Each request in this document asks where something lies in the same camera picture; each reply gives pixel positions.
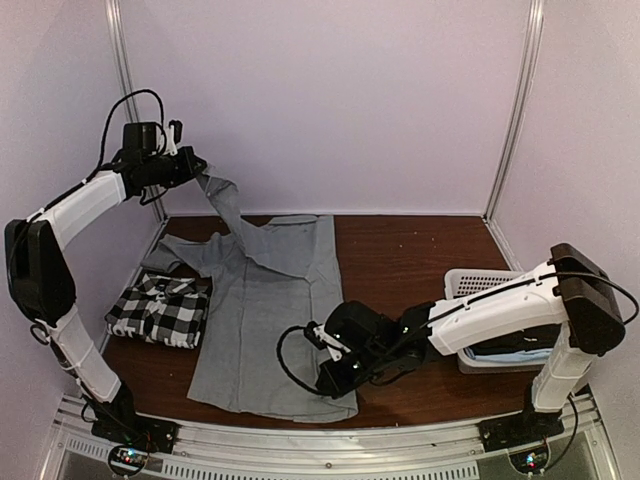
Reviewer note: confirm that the grey long sleeve shirt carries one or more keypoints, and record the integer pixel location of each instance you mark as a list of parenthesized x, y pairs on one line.
[(265, 280)]

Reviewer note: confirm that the left circuit board with LEDs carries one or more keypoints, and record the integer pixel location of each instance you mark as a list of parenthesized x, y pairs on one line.
[(124, 460)]

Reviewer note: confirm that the right circuit board with LEDs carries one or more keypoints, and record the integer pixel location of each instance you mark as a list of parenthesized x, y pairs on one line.
[(530, 461)]

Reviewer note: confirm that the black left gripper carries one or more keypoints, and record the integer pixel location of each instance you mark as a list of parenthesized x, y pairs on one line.
[(188, 172)]

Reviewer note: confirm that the black white plaid folded shirt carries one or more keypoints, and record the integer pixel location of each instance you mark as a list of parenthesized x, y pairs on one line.
[(170, 311)]

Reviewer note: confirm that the left aluminium frame post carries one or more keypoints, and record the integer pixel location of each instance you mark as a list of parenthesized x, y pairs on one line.
[(123, 74)]

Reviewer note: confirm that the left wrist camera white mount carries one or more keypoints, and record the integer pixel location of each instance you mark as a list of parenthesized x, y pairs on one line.
[(172, 134)]

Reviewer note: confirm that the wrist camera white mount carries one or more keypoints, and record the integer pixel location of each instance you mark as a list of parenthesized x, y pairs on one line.
[(172, 134), (316, 334)]

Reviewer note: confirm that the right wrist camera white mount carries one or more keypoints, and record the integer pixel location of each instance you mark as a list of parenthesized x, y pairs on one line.
[(316, 334)]

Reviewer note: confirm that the front aluminium rail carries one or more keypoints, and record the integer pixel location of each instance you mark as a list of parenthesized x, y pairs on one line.
[(404, 433)]

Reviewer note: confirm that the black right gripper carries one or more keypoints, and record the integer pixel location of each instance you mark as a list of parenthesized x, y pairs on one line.
[(338, 384)]

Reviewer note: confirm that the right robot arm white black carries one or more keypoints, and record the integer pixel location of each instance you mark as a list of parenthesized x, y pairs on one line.
[(568, 290)]

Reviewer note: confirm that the white plastic laundry basket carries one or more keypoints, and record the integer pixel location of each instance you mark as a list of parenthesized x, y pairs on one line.
[(462, 282)]

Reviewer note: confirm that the black shirt in basket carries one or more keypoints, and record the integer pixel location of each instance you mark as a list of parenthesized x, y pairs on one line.
[(532, 339)]

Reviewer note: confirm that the light blue shirt in basket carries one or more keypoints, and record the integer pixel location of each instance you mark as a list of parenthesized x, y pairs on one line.
[(531, 358)]

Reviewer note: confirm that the aluminium frame post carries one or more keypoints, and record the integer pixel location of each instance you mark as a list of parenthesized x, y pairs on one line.
[(123, 74), (529, 60)]

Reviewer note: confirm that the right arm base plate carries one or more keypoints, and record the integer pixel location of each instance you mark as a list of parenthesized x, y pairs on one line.
[(525, 427)]

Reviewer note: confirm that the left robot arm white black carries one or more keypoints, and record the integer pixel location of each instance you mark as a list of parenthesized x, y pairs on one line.
[(39, 279)]

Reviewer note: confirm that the right aluminium frame post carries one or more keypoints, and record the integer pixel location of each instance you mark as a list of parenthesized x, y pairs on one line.
[(529, 60)]

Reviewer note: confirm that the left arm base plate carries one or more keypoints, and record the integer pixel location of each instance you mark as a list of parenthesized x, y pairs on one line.
[(146, 434)]

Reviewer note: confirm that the circuit board with leds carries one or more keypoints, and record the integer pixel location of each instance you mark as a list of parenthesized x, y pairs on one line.
[(530, 461), (124, 460)]

